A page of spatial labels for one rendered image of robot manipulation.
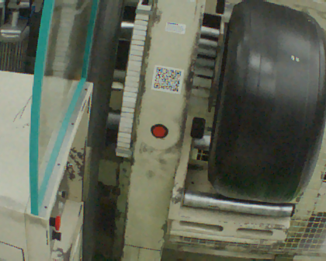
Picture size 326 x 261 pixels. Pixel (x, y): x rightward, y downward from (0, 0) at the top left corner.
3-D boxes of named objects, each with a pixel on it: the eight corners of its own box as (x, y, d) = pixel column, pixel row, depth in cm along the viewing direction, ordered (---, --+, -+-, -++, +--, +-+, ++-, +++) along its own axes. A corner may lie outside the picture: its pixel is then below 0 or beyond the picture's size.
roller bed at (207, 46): (147, 101, 266) (160, 22, 250) (154, 78, 279) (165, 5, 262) (210, 113, 266) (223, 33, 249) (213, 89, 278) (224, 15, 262)
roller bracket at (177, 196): (166, 220, 227) (171, 194, 221) (182, 140, 260) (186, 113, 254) (178, 222, 227) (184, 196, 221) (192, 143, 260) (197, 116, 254)
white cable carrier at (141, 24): (116, 155, 232) (137, 5, 206) (118, 145, 236) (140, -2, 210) (131, 158, 232) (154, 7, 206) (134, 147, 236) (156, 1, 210)
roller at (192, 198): (178, 207, 228) (180, 195, 226) (180, 197, 232) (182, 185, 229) (291, 220, 227) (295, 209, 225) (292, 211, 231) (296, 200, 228)
